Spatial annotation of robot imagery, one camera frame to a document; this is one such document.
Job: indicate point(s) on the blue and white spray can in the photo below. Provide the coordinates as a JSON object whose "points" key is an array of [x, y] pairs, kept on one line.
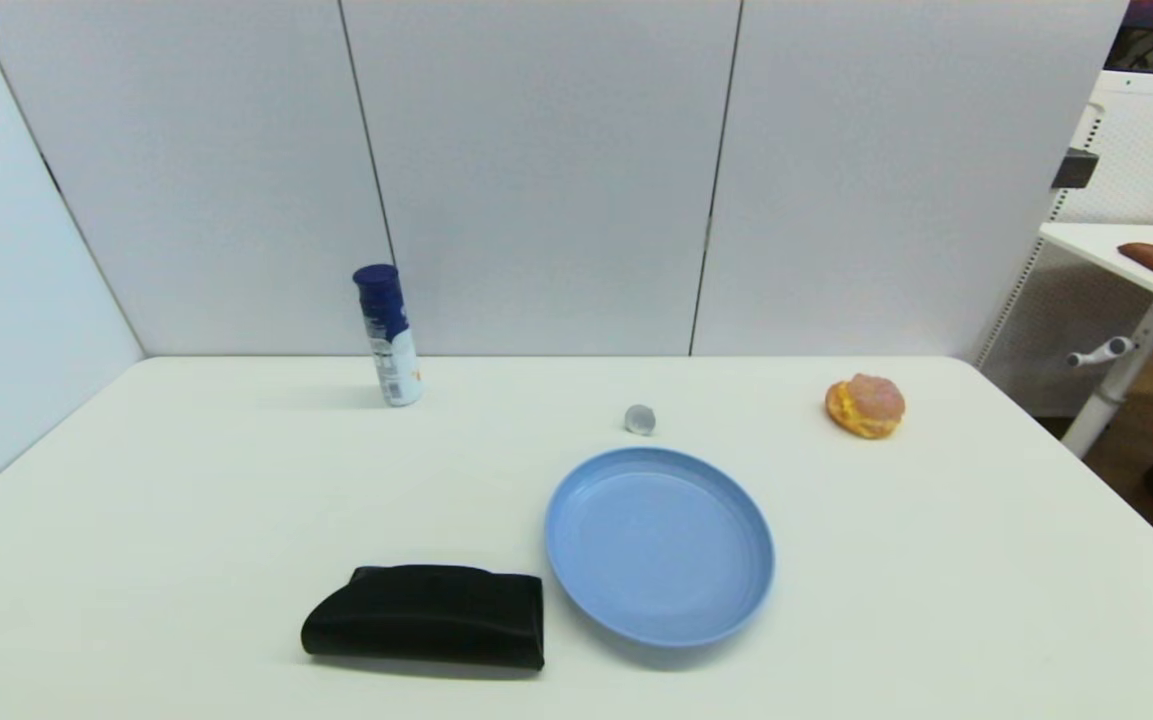
{"points": [[388, 337]]}

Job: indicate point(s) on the blue round plate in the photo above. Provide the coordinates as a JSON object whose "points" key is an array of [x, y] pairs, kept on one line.
{"points": [[659, 545]]}

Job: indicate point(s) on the pink and yellow pastry bun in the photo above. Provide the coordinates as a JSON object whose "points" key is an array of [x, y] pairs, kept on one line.
{"points": [[866, 405]]}

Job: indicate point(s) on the black folded cloth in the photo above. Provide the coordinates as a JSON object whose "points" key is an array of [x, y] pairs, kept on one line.
{"points": [[428, 615]]}

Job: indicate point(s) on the white side desk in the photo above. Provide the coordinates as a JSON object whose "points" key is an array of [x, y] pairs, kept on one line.
{"points": [[1126, 300]]}

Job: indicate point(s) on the white pegboard panel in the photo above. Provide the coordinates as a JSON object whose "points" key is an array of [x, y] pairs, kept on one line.
{"points": [[1151, 150]]}

